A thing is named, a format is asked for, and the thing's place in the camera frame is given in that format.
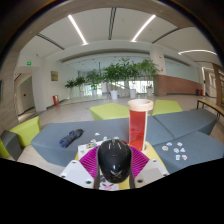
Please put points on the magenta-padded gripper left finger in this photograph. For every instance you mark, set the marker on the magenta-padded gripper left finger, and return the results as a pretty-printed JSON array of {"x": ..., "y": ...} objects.
[{"x": 76, "y": 173}]

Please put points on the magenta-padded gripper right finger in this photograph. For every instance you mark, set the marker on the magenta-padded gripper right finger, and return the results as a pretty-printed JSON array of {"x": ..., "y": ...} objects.
[{"x": 151, "y": 171}]

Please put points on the black computer mouse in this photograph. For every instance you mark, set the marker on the black computer mouse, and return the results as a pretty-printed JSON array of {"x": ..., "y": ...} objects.
[{"x": 114, "y": 160}]

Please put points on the group of loose stickers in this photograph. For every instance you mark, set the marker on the group of loose stickers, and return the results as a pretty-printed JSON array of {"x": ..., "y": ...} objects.
[
  {"x": 97, "y": 134},
  {"x": 176, "y": 150}
]

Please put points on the grey upholstered bench seat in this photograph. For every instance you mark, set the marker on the grey upholstered bench seat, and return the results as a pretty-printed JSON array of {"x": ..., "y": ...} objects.
[
  {"x": 186, "y": 121},
  {"x": 100, "y": 128},
  {"x": 206, "y": 150}
]

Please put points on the lime green upholstered seat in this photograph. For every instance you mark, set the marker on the lime green upholstered seat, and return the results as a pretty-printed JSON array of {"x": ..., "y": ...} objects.
[
  {"x": 26, "y": 131},
  {"x": 108, "y": 111},
  {"x": 166, "y": 107}
]

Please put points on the small grey upholstered ottoman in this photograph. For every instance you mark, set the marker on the small grey upholstered ottoman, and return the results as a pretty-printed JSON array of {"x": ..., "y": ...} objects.
[{"x": 11, "y": 143}]

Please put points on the red fire extinguisher box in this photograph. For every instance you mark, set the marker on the red fire extinguisher box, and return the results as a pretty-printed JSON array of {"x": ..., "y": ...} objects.
[{"x": 55, "y": 100}]

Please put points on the wooden bench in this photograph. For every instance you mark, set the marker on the wooden bench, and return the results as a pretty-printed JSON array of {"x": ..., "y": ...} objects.
[{"x": 208, "y": 104}]

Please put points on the row of potted green plants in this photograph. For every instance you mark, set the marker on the row of potted green plants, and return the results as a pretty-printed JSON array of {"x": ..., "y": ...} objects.
[{"x": 113, "y": 73}]

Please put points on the green exit sign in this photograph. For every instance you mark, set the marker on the green exit sign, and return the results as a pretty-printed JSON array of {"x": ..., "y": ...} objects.
[{"x": 29, "y": 63}]

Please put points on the linear ceiling lights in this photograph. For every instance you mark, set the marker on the linear ceiling lights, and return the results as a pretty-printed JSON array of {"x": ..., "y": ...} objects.
[{"x": 77, "y": 30}]

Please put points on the brass wall plaque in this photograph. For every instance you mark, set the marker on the brass wall plaque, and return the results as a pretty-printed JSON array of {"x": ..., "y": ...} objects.
[{"x": 54, "y": 75}]

